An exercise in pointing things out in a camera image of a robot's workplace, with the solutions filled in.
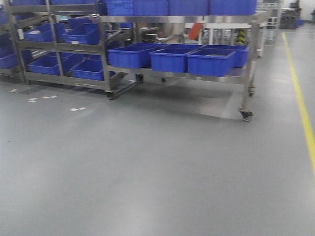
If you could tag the blue bin far left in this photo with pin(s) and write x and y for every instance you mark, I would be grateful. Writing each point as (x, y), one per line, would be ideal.
(8, 58)

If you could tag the blue bin rack lower right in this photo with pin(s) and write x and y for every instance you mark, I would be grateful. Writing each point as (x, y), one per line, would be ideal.
(89, 69)

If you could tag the blue bin cart front middle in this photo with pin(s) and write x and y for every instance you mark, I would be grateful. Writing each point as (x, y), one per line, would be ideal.
(172, 58)

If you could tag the blue bin rack lower left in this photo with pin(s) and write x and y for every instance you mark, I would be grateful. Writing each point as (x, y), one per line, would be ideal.
(49, 64)

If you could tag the blue bin cart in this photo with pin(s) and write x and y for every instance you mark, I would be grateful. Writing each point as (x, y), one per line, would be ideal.
(233, 7)
(211, 62)
(137, 7)
(135, 55)
(172, 58)
(189, 7)
(241, 53)

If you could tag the steel flow rack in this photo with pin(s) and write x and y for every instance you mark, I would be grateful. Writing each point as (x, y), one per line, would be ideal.
(24, 15)

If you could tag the blue bin cart top left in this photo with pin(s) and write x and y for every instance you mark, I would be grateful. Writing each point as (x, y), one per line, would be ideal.
(137, 7)

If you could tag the blue bin rack middle right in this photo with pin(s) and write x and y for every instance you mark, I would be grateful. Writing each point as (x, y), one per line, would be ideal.
(83, 34)

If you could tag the blue bin rack middle left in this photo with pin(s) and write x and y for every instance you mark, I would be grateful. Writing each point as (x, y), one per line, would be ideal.
(43, 33)

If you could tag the blue bin rack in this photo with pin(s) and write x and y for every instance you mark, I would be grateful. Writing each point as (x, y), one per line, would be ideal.
(49, 64)
(83, 34)
(89, 69)
(43, 33)

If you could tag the black cart caster wheel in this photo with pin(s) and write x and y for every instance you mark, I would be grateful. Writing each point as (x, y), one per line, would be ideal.
(246, 114)

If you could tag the blue bin cart rear right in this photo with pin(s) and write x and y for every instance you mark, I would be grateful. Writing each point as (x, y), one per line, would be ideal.
(241, 53)

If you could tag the blue bin cart front left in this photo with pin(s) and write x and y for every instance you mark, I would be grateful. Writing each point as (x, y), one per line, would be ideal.
(135, 55)

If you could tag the steel wheeled cart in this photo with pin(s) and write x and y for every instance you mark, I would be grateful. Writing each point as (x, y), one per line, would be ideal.
(119, 79)

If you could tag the blue bin cart top middle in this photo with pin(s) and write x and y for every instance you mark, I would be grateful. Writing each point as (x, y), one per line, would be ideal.
(189, 7)

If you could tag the blue bin cart front right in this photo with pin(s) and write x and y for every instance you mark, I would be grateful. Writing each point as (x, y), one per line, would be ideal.
(211, 62)

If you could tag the blue bin cart top right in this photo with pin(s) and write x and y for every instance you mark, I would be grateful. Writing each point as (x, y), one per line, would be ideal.
(233, 7)

